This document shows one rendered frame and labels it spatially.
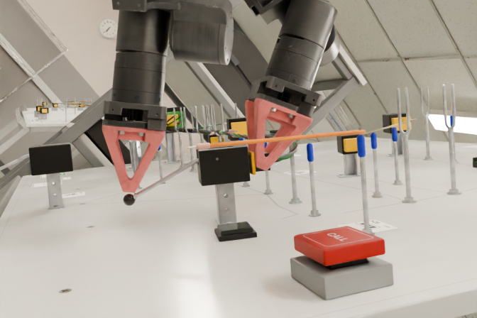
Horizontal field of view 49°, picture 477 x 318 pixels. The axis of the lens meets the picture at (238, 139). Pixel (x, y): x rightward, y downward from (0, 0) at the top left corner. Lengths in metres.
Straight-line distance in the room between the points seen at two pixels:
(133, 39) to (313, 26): 0.20
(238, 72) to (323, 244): 1.34
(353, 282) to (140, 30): 0.34
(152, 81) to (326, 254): 0.29
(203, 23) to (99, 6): 7.70
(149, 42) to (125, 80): 0.05
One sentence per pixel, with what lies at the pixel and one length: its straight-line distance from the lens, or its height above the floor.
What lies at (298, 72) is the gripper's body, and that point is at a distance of 0.60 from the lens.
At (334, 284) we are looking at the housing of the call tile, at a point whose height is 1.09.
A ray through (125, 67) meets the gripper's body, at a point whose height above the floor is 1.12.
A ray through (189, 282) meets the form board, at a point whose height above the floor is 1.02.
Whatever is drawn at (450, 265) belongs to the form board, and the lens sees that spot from 0.45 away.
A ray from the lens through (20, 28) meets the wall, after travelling 8.13.
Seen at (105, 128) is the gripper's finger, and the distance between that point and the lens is 0.58.
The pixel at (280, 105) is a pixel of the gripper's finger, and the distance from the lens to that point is 0.58.
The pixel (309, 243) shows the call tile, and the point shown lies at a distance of 0.39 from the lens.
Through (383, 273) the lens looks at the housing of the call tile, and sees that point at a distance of 0.40.
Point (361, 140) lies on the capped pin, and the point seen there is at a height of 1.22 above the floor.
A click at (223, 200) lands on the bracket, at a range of 0.61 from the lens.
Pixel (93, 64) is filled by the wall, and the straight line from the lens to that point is 8.17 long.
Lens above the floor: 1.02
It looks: 13 degrees up
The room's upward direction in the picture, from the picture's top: 48 degrees clockwise
